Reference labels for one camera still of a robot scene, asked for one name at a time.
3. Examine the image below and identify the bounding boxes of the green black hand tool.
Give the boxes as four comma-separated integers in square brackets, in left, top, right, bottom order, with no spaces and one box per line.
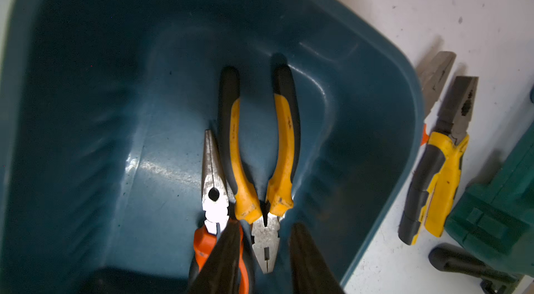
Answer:
[428,243,533,293]

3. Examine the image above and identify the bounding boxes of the teal plastic storage box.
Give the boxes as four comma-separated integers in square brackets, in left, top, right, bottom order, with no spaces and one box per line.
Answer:
[1,0,424,293]

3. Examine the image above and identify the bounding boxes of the green tool case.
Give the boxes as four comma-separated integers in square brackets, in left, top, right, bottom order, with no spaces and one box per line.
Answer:
[445,128,533,277]

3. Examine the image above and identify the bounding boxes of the yellow black combination pliers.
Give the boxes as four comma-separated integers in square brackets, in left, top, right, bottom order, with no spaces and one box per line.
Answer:
[398,76,479,245]

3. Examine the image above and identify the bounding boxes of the yellow handled pliers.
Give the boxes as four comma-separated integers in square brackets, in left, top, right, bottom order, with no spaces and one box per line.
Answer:
[218,65,301,274]

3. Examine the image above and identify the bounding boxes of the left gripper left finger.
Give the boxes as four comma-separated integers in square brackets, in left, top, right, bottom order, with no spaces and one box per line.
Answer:
[187,220,243,293]

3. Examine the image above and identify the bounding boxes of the orange long nose pliers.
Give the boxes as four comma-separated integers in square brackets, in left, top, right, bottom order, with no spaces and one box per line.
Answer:
[189,129,236,282]

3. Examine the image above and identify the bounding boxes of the orange handled pliers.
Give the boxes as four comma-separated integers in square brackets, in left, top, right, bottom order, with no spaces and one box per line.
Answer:
[415,51,458,147]

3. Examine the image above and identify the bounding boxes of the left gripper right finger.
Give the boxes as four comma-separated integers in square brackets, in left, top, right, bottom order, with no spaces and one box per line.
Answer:
[289,223,344,294]

